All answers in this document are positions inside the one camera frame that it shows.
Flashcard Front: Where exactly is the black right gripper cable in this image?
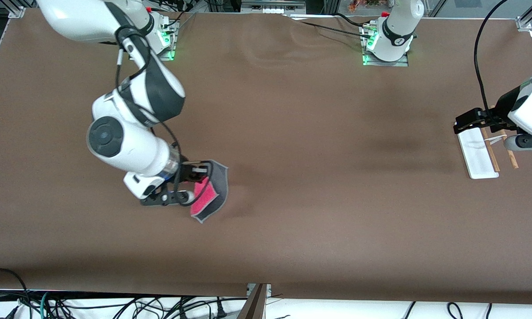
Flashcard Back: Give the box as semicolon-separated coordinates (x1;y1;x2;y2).
115;26;214;207

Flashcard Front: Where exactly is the black arched floor cable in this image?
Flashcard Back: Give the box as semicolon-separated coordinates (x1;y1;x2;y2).
0;268;30;311

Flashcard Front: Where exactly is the black cable on table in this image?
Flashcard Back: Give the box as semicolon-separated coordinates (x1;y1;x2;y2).
334;12;375;28
283;15;368;38

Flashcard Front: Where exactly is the grey connector panel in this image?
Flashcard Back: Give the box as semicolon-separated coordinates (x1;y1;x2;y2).
241;0;307;14

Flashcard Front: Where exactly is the red and grey towel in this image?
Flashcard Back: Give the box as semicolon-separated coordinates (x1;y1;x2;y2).
190;160;229;224

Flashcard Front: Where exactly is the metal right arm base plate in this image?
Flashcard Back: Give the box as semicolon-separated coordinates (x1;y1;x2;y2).
153;18;178;61

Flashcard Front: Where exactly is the metal table bracket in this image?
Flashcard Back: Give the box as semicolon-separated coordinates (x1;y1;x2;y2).
247;284;272;298

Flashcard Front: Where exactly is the white rectangular tray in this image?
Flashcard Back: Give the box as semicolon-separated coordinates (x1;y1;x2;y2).
457;126;519;179

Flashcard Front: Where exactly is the brown diagonal beam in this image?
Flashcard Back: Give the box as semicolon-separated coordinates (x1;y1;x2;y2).
237;285;267;319

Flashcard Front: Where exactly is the black hanging cable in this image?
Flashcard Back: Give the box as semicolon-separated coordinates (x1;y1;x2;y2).
473;0;510;117

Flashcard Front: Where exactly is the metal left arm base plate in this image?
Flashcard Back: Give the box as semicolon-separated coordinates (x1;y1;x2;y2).
362;24;409;67

